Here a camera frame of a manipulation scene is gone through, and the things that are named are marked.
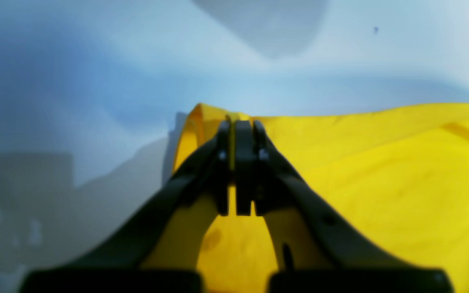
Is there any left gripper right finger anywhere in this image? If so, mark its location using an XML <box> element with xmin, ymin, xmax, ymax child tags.
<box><xmin>253</xmin><ymin>121</ymin><xmax>454</xmax><ymax>293</ymax></box>

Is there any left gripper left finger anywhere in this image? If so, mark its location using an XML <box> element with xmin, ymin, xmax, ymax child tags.
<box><xmin>19</xmin><ymin>120</ymin><xmax>255</xmax><ymax>293</ymax></box>

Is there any orange yellow t-shirt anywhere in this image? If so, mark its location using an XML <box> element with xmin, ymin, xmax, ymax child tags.
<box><xmin>171</xmin><ymin>103</ymin><xmax>469</xmax><ymax>293</ymax></box>

